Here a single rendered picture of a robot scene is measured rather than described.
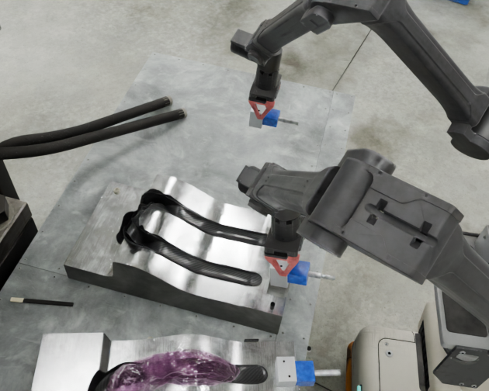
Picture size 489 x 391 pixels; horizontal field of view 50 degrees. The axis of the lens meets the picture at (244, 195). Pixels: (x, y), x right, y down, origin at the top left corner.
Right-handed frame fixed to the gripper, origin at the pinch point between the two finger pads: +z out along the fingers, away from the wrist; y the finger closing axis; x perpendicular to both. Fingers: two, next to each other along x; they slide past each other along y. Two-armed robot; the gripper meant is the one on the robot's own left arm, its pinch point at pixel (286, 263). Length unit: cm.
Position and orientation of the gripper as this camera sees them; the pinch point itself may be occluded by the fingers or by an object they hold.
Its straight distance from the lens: 109.6
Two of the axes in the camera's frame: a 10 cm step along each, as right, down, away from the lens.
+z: 0.5, 7.7, 6.4
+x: 9.6, 1.3, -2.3
